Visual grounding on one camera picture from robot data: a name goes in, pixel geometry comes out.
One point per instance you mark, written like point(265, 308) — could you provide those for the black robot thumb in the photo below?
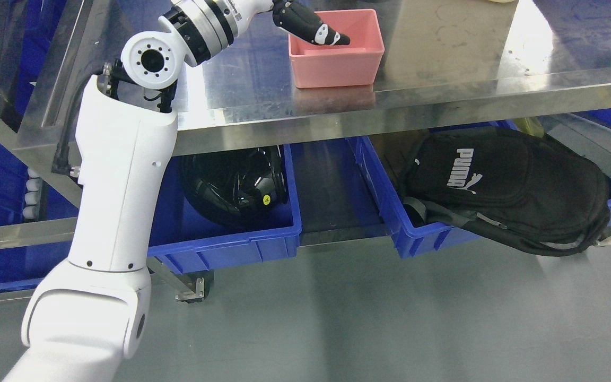
point(302, 22)

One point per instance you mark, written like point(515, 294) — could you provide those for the pink plastic storage box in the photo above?
point(334, 66)

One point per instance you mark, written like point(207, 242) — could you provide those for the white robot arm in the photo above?
point(89, 312)

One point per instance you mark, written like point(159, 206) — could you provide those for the steel shelf rack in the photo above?
point(32, 233)

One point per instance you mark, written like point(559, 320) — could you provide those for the stainless steel table cart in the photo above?
point(445, 63)

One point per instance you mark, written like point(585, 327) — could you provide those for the black glossy helmet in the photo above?
point(233, 187)

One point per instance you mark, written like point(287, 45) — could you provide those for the blue bin with helmet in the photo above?
point(187, 242)

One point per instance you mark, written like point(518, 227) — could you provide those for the blue bin with backpack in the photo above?
point(582, 130)

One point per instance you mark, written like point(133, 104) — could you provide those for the black Puma backpack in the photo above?
point(529, 193)

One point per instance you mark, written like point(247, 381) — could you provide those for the lower blue bin left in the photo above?
point(23, 268)

